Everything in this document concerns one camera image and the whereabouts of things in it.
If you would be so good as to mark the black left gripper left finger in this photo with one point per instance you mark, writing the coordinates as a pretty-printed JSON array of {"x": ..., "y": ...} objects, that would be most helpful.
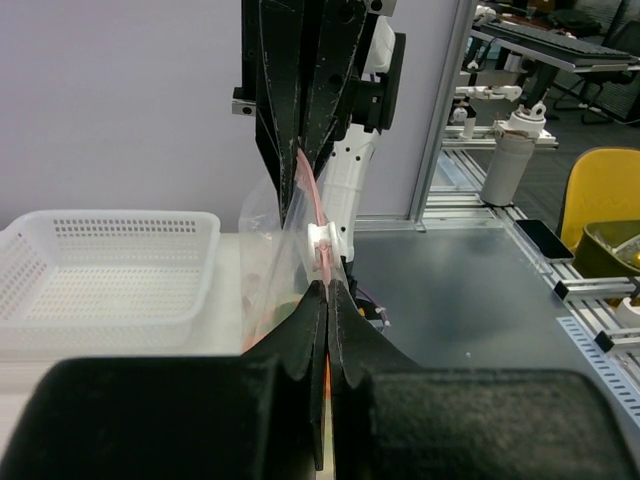
[{"x": 258, "y": 415}]

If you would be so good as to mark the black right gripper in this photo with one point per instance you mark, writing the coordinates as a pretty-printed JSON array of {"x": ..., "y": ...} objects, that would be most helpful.
[{"x": 316, "y": 69}]

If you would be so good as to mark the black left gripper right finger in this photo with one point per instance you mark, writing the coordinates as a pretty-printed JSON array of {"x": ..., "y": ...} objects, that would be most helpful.
[{"x": 395, "y": 419}]

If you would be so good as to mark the clear zip top bag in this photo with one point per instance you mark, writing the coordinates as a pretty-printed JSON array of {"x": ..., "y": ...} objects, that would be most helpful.
[{"x": 281, "y": 257}]

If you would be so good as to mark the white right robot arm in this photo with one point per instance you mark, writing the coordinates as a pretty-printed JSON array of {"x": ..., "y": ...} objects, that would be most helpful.
[{"x": 350, "y": 180}]

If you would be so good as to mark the white perforated plastic basket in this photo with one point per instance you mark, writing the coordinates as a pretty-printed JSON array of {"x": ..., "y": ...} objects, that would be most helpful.
[{"x": 104, "y": 279}]

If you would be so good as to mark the black smartphone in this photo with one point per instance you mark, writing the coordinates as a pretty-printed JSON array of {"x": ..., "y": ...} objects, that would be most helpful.
[{"x": 546, "y": 241}]

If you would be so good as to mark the white insulated bottle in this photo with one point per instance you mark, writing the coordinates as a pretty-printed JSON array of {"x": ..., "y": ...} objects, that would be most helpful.
[{"x": 515, "y": 142}]

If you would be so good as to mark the yellow chair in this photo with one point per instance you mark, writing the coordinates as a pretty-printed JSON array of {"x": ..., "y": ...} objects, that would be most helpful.
[{"x": 603, "y": 186}]

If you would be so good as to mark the aluminium frame rail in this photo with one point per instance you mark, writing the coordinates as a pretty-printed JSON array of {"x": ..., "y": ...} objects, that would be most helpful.
[{"x": 453, "y": 50}]

